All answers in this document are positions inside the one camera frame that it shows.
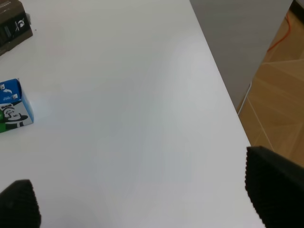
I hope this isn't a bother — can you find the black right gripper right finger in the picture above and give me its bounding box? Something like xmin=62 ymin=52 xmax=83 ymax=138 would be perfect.
xmin=245 ymin=146 xmax=304 ymax=228

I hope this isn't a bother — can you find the blue green toothpaste box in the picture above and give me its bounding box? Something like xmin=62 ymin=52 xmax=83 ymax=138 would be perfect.
xmin=0 ymin=79 xmax=34 ymax=133

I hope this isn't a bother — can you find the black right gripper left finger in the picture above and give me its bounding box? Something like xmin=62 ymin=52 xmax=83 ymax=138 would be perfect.
xmin=0 ymin=180 xmax=41 ymax=228

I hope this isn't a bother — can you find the white cable on floor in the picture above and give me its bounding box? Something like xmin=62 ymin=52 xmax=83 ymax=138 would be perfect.
xmin=238 ymin=81 xmax=252 ymax=114

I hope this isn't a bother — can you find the brown black carton box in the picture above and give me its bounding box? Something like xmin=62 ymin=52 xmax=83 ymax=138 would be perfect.
xmin=0 ymin=0 xmax=33 ymax=55

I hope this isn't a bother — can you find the orange cable on floor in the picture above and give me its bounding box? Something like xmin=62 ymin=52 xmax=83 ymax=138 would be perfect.
xmin=267 ymin=13 xmax=292 ymax=52

